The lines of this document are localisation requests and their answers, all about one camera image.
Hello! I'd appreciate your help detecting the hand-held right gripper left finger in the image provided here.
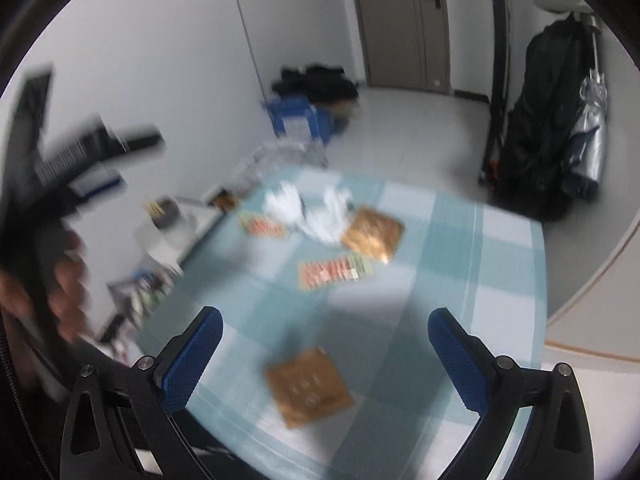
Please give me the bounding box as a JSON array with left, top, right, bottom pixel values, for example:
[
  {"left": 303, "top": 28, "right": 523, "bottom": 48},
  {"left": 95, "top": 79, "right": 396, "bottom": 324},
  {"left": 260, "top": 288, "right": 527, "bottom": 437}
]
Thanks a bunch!
[{"left": 60, "top": 305, "right": 223, "bottom": 480}]

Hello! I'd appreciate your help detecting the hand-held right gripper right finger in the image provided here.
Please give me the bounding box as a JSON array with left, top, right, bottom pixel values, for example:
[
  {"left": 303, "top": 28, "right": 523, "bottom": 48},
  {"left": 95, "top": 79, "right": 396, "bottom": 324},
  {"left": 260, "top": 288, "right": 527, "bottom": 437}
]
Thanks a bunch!
[{"left": 427, "top": 307, "right": 596, "bottom": 480}]

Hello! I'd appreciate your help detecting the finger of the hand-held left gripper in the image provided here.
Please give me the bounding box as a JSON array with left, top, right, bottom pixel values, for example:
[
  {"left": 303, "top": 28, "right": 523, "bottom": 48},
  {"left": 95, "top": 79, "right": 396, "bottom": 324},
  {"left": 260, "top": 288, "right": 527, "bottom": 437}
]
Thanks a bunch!
[
  {"left": 117, "top": 130, "right": 164, "bottom": 154},
  {"left": 70, "top": 171, "right": 124, "bottom": 200}
]

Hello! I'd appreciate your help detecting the brown foil packet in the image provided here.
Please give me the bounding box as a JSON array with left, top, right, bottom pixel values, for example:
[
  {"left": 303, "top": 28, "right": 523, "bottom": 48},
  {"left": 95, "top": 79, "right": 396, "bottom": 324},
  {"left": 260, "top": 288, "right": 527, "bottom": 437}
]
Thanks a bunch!
[
  {"left": 340, "top": 205, "right": 406, "bottom": 265},
  {"left": 264, "top": 346, "right": 356, "bottom": 430}
]

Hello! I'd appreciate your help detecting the red patterned wrapper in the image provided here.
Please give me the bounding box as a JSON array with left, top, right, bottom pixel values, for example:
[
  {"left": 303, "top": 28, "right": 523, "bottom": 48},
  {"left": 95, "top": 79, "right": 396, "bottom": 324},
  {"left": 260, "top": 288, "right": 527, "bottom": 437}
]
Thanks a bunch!
[{"left": 237, "top": 212, "right": 291, "bottom": 241}]

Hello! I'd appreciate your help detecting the red wrapper with green end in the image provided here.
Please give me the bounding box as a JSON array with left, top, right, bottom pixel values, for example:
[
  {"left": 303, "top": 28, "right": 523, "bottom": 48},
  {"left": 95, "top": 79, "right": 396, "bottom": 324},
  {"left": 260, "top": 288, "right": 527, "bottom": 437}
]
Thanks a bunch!
[{"left": 298, "top": 254, "right": 375, "bottom": 292}]

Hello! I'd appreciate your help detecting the white tissue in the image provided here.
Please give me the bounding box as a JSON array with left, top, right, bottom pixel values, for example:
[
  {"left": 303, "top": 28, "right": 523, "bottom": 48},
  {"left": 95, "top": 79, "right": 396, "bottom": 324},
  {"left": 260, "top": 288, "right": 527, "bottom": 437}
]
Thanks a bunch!
[
  {"left": 300, "top": 184, "right": 357, "bottom": 247},
  {"left": 262, "top": 180, "right": 306, "bottom": 228}
]

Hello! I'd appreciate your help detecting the person's left hand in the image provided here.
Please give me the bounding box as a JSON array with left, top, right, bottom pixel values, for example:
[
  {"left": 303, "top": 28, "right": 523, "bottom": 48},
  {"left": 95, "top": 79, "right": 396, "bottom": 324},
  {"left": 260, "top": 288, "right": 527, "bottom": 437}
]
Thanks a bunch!
[{"left": 0, "top": 232, "right": 90, "bottom": 342}]

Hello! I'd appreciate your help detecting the grey cup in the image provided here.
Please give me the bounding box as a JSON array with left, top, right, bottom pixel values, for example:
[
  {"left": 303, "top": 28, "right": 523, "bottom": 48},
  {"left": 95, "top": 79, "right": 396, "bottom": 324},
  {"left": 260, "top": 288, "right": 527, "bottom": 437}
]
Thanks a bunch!
[{"left": 147, "top": 197, "right": 189, "bottom": 235}]

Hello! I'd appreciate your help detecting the white round jar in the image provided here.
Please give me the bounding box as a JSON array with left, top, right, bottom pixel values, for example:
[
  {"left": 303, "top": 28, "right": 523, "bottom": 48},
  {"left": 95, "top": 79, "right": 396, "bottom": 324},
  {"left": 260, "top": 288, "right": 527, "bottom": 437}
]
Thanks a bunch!
[{"left": 134, "top": 219, "right": 195, "bottom": 265}]

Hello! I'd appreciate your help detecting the brown shoe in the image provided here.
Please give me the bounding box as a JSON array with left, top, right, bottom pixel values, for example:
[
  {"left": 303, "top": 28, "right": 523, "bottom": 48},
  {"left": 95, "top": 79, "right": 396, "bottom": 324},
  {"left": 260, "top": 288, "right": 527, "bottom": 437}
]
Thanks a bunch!
[{"left": 212, "top": 187, "right": 241, "bottom": 211}]

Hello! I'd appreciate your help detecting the plaid teal tablecloth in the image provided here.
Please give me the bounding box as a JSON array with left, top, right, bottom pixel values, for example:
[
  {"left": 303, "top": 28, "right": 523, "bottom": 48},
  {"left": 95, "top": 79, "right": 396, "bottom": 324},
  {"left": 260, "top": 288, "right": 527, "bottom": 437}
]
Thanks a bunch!
[{"left": 137, "top": 167, "right": 549, "bottom": 480}]

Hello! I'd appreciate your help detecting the grey plastic mailing bag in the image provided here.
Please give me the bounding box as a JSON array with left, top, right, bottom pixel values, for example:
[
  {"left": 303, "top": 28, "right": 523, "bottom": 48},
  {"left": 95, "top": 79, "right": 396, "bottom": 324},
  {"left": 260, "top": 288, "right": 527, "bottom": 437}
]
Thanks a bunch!
[{"left": 234, "top": 141, "right": 329, "bottom": 197}]

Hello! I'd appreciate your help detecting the blue cardboard box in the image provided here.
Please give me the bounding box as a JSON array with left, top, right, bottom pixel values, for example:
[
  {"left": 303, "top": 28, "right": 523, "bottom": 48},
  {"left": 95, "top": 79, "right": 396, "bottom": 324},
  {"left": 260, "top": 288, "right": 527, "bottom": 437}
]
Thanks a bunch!
[{"left": 262, "top": 95, "right": 336, "bottom": 148}]

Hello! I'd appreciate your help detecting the black clothes pile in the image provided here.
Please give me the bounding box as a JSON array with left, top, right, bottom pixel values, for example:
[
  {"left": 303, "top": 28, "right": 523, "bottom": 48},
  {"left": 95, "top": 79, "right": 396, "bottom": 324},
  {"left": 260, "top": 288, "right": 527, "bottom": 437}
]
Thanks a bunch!
[{"left": 271, "top": 63, "right": 361, "bottom": 107}]

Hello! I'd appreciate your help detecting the brown paper bag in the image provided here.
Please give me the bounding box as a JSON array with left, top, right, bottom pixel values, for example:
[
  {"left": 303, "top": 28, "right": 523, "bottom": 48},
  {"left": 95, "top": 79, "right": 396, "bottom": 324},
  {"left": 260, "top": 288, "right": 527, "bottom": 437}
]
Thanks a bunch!
[{"left": 329, "top": 100, "right": 360, "bottom": 132}]

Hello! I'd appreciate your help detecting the black hanging jacket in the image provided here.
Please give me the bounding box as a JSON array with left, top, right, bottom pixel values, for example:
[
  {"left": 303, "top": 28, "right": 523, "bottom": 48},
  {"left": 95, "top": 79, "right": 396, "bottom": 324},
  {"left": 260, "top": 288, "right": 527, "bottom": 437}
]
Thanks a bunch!
[{"left": 496, "top": 12, "right": 597, "bottom": 222}]

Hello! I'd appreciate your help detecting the silver folded umbrella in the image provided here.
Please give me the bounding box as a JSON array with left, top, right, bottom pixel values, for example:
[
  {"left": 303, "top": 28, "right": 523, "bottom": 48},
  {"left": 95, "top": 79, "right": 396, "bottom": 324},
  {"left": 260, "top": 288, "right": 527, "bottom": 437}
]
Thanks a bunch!
[{"left": 561, "top": 14, "right": 609, "bottom": 202}]

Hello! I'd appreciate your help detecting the grey entrance door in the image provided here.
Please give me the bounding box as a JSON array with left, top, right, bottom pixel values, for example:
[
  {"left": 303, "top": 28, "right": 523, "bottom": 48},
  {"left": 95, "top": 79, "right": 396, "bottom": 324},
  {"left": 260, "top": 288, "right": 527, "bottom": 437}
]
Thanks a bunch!
[{"left": 346, "top": 0, "right": 452, "bottom": 93}]

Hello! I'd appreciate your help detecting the black coiled cable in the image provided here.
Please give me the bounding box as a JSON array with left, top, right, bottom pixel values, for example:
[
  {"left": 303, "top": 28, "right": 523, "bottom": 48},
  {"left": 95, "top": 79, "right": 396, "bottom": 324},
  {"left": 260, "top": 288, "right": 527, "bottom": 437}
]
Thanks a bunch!
[{"left": 0, "top": 310, "right": 27, "bottom": 413}]

